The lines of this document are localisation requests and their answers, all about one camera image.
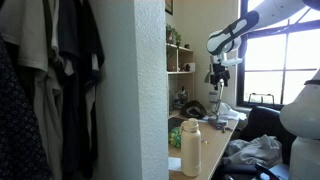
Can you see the white paper sheet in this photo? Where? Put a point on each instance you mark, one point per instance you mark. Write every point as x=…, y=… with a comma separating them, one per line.
x=174, y=164

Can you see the green yellow toy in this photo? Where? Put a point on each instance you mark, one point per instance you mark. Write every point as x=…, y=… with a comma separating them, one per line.
x=175, y=137

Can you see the black window frame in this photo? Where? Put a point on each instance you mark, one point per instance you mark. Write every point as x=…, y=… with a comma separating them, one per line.
x=283, y=71

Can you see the dark framed wall picture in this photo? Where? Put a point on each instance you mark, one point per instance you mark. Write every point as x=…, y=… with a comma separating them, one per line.
x=169, y=6

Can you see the black hanging shirt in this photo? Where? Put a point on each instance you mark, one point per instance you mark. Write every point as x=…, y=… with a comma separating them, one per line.
x=78, y=40

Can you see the green potted plant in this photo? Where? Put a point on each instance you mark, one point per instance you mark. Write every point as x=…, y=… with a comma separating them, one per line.
x=172, y=35

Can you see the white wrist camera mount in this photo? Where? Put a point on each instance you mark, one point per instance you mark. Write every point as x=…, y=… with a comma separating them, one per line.
x=232, y=61

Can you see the beige hanging t-shirt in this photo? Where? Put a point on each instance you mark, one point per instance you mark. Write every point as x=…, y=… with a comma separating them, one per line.
x=36, y=43

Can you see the cream insulated water bottle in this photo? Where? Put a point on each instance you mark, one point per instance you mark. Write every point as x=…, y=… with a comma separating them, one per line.
x=190, y=150

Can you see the white crumpled cloth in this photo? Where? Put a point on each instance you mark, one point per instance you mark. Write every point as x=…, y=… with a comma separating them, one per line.
x=233, y=112

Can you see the black object with red edge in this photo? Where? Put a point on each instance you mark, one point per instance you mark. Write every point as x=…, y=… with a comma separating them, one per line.
x=265, y=170

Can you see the grey clothing pile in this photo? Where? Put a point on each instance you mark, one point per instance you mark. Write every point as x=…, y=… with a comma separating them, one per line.
x=256, y=150

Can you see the dark patterned hanging garment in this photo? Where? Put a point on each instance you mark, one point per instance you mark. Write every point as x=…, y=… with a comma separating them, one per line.
x=16, y=133

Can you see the black cap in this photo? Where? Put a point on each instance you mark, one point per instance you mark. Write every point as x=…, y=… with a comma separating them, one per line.
x=193, y=109

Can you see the wooden shelf unit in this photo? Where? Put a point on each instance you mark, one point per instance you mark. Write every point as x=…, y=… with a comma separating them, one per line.
x=180, y=71

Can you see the silver desk lamp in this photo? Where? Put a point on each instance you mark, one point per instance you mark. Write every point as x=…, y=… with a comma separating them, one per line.
x=218, y=103

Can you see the wooden desk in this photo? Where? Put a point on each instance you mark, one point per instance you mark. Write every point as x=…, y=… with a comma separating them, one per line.
x=213, y=143

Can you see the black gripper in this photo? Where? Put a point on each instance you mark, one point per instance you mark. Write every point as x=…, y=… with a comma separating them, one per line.
x=220, y=74

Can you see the black office chair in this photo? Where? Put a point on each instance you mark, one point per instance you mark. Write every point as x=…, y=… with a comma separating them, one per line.
x=265, y=121

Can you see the small yellow desk item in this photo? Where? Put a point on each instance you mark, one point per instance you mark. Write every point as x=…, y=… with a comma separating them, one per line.
x=204, y=142

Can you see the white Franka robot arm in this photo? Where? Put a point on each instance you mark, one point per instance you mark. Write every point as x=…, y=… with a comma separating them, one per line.
x=266, y=15

